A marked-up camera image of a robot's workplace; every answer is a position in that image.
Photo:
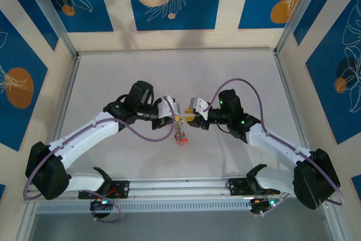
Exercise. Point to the large grey metal keyring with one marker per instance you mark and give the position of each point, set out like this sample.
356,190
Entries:
178,131

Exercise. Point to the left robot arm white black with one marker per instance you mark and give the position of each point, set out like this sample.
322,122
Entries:
84,136

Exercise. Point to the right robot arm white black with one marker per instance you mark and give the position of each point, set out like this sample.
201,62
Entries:
276,145

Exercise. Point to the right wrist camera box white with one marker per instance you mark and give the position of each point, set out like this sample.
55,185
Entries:
200,106

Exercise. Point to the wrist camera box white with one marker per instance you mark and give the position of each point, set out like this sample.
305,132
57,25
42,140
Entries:
169,107
200,106

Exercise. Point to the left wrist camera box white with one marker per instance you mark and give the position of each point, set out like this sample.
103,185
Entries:
169,107

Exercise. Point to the aluminium mounting rail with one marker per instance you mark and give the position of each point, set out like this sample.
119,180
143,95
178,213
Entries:
180,187

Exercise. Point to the aluminium table side rail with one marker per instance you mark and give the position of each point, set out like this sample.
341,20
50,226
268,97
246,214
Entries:
295,111
62,111

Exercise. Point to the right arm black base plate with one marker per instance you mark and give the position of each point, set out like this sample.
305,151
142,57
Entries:
237,187

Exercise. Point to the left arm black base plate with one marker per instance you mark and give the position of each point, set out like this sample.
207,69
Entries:
122,188

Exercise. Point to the aluminium frame post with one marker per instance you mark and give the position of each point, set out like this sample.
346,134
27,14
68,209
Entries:
297,9
50,9

